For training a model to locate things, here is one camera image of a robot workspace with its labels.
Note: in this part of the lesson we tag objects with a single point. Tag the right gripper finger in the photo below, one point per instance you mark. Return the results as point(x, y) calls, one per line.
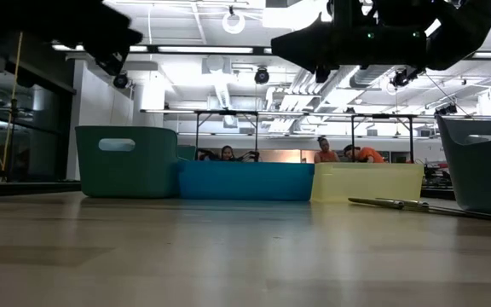
point(313, 34)
point(313, 55)

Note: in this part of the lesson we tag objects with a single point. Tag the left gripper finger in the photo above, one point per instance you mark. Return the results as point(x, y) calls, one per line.
point(122, 22)
point(126, 38)

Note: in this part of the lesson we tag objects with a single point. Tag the black ceiling spotlight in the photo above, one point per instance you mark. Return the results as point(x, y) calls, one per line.
point(120, 81)
point(261, 77)
point(403, 79)
point(448, 110)

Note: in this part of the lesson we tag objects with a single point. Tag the black folding table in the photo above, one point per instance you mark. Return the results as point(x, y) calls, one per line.
point(411, 136)
point(197, 132)

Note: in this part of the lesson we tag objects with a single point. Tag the person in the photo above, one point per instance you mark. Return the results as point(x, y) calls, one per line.
point(227, 153)
point(369, 154)
point(326, 155)

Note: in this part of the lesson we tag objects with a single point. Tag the yellow translucent plastic bin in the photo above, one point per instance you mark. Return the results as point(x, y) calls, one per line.
point(365, 181)

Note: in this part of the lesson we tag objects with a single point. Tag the mint green plastic bin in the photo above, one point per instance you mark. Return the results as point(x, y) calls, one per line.
point(126, 175)

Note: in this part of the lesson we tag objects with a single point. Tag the blue plastic bin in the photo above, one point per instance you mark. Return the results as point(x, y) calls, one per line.
point(245, 181)

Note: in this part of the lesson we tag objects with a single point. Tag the distant black equipment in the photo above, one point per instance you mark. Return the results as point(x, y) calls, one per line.
point(437, 177)

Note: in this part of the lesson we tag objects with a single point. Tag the dark teal plastic bin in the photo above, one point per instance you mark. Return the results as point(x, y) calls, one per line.
point(484, 179)

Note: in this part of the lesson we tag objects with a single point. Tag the silver ventilation duct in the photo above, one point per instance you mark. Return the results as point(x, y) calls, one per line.
point(369, 77)

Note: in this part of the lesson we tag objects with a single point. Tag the black aluminium rig frame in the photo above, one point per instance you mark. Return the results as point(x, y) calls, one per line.
point(32, 189)

